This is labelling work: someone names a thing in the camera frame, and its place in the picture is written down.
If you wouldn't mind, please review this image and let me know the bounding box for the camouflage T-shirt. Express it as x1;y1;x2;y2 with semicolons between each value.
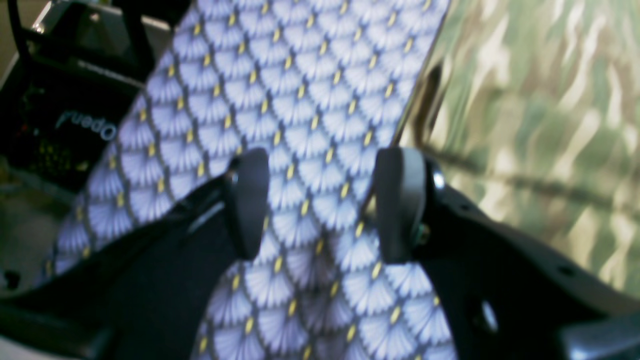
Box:
422;0;640;297

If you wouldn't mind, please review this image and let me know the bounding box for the purple fan-pattern tablecloth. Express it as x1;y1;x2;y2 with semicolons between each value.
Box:
41;0;457;360

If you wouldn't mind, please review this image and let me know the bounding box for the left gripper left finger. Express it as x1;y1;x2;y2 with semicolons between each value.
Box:
223;147;270;261

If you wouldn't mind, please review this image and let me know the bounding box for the black box labelled OpenArm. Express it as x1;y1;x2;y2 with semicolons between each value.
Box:
1;0;191;193

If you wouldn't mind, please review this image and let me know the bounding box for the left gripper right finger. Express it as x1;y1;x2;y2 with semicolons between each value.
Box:
374;146;446;265

